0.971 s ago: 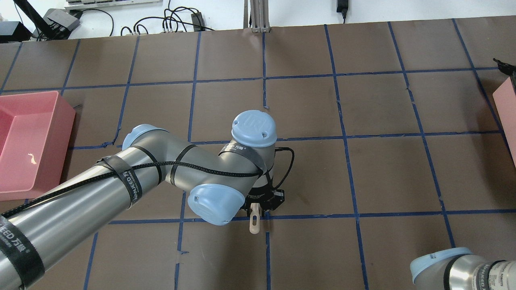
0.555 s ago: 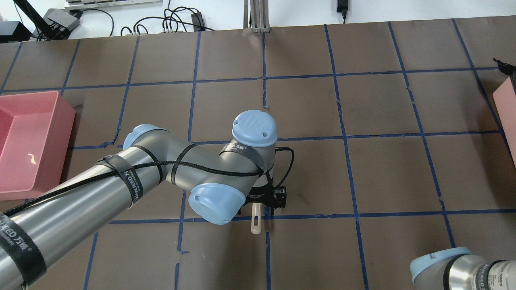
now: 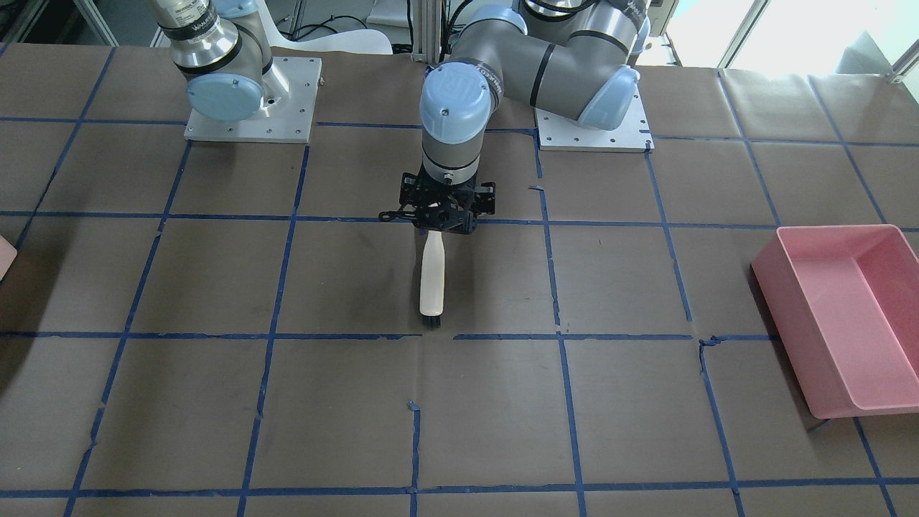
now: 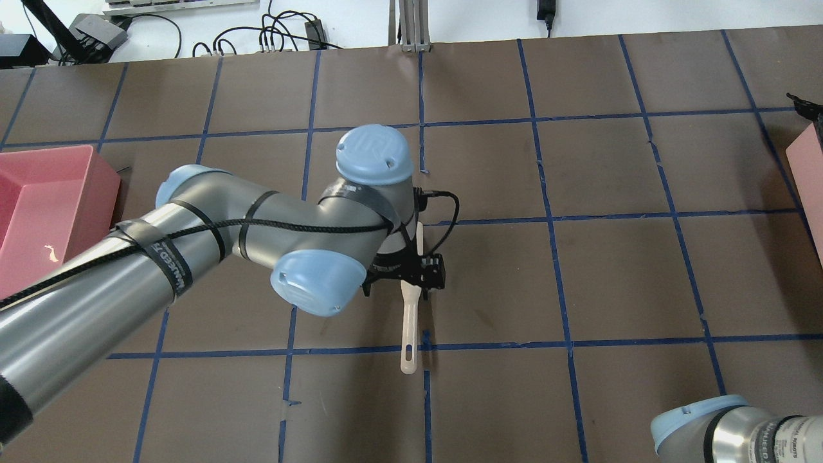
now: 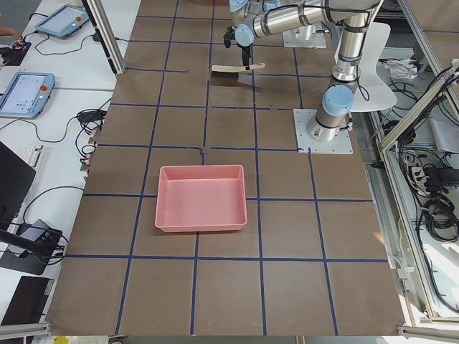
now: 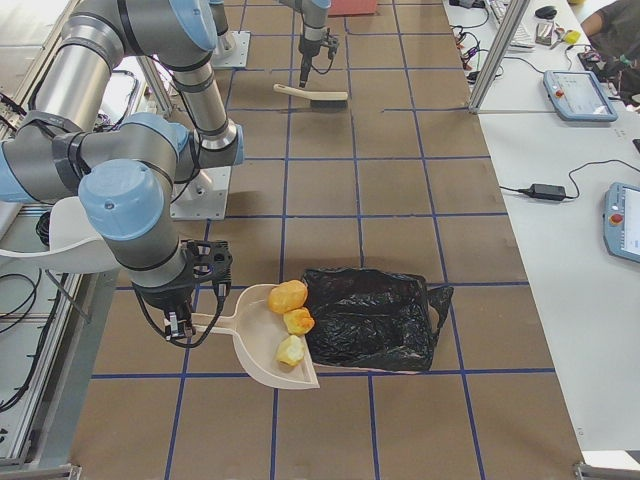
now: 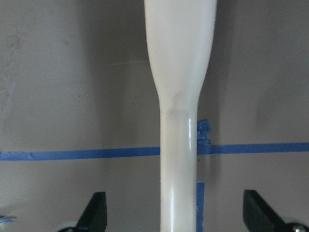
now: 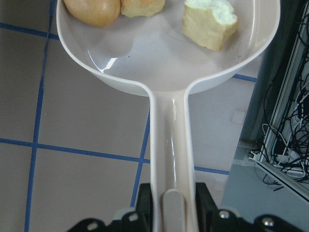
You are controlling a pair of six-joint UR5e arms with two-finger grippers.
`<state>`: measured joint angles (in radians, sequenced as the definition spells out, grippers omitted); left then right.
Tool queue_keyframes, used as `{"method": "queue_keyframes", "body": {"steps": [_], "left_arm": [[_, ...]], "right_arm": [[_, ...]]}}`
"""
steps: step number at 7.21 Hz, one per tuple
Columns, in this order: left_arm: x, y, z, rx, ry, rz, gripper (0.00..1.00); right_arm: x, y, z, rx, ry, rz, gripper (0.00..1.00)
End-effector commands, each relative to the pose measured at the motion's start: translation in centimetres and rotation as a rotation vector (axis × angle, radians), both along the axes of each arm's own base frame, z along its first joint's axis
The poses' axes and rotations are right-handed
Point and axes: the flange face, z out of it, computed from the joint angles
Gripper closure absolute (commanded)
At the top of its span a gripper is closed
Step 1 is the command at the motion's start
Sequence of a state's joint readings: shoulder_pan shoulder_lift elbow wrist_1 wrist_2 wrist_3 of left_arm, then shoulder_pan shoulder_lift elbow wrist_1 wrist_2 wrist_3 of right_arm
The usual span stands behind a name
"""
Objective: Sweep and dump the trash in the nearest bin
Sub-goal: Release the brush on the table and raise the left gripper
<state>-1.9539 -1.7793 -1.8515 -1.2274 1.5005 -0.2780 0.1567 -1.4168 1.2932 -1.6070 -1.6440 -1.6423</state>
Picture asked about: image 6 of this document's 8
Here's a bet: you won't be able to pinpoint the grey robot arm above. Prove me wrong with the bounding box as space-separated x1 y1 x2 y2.
280 0 339 88
1 1 244 349

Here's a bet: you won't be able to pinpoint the white brush black bristles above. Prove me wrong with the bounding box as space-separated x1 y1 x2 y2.
273 83 348 108

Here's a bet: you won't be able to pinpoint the black power adapter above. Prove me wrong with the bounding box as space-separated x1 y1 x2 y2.
517 183 567 202

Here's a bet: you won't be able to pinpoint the yellow-green apple piece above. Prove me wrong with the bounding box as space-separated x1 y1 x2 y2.
276 335 305 367

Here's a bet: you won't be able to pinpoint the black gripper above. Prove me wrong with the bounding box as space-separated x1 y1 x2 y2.
134 240 233 340
298 28 339 88

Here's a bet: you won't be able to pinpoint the white plastic dustpan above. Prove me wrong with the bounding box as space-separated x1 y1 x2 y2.
209 284 319 390

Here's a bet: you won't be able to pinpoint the empty pink plastic bin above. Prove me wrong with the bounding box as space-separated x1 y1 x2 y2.
329 0 378 17

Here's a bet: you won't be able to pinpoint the orange bread piece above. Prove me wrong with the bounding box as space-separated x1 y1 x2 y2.
283 307 315 336

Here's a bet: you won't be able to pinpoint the brown potato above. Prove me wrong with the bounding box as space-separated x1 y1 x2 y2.
267 280 308 314

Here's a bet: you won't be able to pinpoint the white plastic chair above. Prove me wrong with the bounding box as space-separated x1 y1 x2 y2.
0 195 121 324

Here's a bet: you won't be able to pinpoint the blue teach pendant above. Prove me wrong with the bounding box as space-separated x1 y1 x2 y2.
603 182 640 263
543 70 618 122

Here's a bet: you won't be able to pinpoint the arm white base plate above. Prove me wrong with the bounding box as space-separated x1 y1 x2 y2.
170 166 232 220
211 30 251 69

